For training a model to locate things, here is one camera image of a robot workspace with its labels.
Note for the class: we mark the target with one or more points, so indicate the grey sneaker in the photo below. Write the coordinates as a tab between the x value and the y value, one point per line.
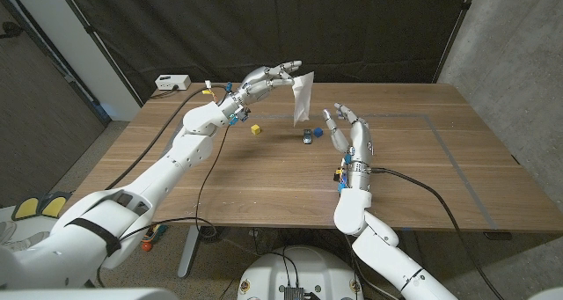
31	240

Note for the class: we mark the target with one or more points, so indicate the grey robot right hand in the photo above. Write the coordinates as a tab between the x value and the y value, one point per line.
360	144

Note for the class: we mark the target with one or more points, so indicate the white robot torso base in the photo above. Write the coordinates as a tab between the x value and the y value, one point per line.
303	269

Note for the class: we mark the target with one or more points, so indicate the yellow block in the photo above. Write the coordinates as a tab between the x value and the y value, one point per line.
255	129

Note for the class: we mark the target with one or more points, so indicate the black electronics box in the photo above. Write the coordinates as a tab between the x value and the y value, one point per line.
294	293

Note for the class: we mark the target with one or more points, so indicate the blue block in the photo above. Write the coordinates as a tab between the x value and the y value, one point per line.
318	132

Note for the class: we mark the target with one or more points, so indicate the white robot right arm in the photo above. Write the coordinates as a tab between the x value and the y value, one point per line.
378	247

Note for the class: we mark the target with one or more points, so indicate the black backdrop curtain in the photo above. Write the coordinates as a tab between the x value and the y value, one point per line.
264	27

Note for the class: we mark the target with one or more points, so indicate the yellow black foot pedal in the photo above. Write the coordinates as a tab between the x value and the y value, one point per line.
26	208
55	205

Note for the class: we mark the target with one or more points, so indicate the white table leg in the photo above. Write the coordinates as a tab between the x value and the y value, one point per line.
190	251

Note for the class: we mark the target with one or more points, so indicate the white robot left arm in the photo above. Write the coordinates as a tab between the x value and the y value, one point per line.
145	185

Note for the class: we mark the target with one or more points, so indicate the white power strip box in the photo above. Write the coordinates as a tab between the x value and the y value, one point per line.
172	81

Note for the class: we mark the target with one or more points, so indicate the black backdrop stand pole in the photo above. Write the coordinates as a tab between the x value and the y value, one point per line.
99	47
455	31

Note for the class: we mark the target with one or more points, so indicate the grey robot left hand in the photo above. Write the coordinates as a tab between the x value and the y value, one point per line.
255	86

